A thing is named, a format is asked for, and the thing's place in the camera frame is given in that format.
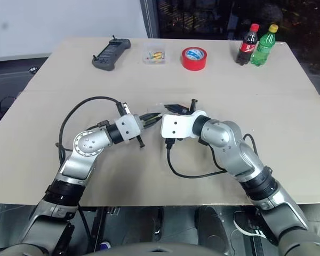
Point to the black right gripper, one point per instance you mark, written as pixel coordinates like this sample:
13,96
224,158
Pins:
178,108

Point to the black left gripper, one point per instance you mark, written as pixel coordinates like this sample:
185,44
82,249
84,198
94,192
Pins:
141,142

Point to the clear bag with yellow edge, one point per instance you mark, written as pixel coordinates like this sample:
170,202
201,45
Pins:
156,108

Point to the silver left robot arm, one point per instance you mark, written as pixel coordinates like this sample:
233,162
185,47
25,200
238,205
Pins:
82,144

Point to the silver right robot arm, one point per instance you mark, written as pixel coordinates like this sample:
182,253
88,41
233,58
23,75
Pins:
229,136

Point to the red tape roll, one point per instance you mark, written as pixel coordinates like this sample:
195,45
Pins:
194,60

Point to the clear plastic box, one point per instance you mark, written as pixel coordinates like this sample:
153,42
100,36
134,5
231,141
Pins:
154,54

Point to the dark grey remote controller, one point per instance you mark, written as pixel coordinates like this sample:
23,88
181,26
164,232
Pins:
110,53

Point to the cola bottle with red cap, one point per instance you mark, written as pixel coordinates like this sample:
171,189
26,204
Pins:
246,45

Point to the green bottle with yellow cap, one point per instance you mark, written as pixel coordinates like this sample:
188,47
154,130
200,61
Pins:
264,48

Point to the dark rounded shape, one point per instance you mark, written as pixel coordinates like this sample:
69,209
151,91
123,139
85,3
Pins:
210,229

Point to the grey robot torso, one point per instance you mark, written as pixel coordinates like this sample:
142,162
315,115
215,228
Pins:
170,249

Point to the black and white sneaker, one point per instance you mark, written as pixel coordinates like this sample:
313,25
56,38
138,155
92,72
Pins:
249,224

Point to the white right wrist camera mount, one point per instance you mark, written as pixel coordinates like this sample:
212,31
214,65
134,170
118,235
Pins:
176,125

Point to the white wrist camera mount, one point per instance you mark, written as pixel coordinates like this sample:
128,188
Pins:
176,125
128,128

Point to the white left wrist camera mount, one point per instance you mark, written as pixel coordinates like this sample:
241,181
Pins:
128,128

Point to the grey window frame post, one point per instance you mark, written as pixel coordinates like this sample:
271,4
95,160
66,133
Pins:
149,17

